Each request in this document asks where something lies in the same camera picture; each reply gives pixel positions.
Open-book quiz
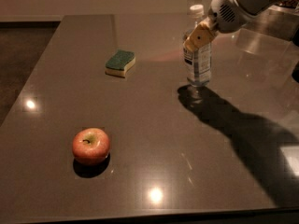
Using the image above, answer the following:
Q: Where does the red apple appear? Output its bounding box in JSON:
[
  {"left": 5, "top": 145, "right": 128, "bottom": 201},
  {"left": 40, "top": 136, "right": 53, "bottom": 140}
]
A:
[{"left": 72, "top": 128, "right": 110, "bottom": 166}]

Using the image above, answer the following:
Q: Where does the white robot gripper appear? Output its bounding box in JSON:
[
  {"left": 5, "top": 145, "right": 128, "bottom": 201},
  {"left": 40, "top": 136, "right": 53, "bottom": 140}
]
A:
[{"left": 183, "top": 0, "right": 255, "bottom": 52}]

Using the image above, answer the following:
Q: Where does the clear blue-labelled plastic bottle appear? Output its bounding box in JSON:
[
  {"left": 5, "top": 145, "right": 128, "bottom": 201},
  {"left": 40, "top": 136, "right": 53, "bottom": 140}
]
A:
[{"left": 183, "top": 4, "right": 211, "bottom": 88}]

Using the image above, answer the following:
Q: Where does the green and yellow sponge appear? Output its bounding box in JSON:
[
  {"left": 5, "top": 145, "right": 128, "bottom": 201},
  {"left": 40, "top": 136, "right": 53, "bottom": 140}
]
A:
[{"left": 106, "top": 49, "right": 135, "bottom": 77}]

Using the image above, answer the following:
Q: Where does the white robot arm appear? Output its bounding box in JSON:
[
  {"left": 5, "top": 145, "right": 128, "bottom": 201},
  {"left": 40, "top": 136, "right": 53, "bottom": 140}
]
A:
[{"left": 183, "top": 0, "right": 284, "bottom": 52}]

